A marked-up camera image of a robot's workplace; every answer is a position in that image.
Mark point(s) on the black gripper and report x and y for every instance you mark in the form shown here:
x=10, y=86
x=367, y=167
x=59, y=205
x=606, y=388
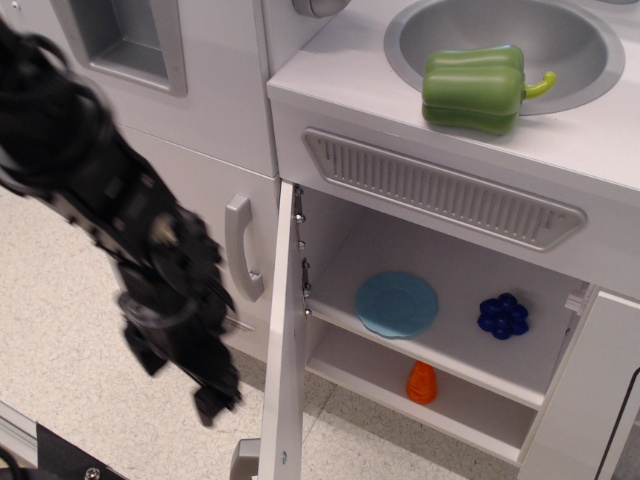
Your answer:
x=184, y=340

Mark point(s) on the white cabinet door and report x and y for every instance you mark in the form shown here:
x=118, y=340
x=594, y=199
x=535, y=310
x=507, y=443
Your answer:
x=589, y=418
x=282, y=421

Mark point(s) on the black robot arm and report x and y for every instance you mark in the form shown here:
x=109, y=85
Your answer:
x=59, y=145

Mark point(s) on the white toy fridge cabinet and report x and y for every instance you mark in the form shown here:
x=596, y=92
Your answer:
x=211, y=144

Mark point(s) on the white toy sink cabinet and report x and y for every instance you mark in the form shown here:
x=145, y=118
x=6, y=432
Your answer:
x=491, y=392

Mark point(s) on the lower metal door hinge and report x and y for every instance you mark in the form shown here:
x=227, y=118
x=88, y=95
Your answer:
x=306, y=287

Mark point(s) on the metal door hinge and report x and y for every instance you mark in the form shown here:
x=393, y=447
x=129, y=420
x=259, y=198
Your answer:
x=306, y=287
x=298, y=216

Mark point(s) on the upper metal door hinge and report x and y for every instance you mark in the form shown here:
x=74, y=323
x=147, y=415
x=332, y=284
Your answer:
x=298, y=216

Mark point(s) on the light blue toy plate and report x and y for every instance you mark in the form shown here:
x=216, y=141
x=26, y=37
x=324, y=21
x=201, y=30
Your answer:
x=396, y=305

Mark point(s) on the orange toy carrot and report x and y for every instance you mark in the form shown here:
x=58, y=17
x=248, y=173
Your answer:
x=421, y=386

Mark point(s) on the blue toy grape bunch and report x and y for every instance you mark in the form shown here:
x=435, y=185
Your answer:
x=503, y=317

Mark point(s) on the grey recessed dispenser panel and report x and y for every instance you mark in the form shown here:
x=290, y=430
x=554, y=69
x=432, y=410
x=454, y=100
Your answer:
x=137, y=41

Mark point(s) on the grey vent grille panel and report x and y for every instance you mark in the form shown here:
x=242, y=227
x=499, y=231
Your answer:
x=520, y=217

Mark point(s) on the grey round knob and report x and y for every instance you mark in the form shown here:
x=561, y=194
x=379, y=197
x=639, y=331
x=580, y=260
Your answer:
x=319, y=8

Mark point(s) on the green toy bell pepper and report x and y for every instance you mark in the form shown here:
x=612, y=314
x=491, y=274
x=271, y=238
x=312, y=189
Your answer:
x=479, y=89

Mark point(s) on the silver round sink bowl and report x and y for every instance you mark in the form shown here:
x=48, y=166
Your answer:
x=585, y=53

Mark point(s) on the grey cabinet door handle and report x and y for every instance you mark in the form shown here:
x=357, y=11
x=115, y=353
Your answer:
x=245, y=459

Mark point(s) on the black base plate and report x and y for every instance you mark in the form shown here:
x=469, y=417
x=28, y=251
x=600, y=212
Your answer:
x=43, y=454

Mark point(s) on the grey fridge door handle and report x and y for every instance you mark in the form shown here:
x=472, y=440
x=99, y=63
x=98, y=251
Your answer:
x=237, y=218

